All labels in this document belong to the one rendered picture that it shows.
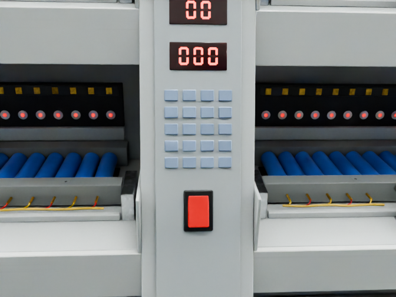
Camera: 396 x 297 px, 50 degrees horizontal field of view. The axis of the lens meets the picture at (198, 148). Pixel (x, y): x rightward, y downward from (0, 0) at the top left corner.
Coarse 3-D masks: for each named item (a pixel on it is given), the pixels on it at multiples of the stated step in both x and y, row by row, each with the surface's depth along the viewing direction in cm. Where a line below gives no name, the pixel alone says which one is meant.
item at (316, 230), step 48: (288, 96) 51; (336, 96) 51; (384, 96) 52; (288, 144) 51; (336, 144) 52; (384, 144) 52; (288, 192) 42; (336, 192) 43; (384, 192) 43; (288, 240) 37; (336, 240) 37; (384, 240) 38; (288, 288) 38; (336, 288) 38; (384, 288) 38
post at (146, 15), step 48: (144, 0) 34; (144, 48) 34; (144, 96) 34; (144, 144) 34; (144, 192) 35; (240, 192) 35; (144, 240) 35; (240, 240) 36; (144, 288) 35; (240, 288) 36
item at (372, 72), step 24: (0, 72) 53; (24, 72) 53; (48, 72) 53; (72, 72) 53; (96, 72) 53; (120, 72) 54; (264, 72) 55; (288, 72) 55; (312, 72) 55; (336, 72) 55; (360, 72) 56; (384, 72) 56
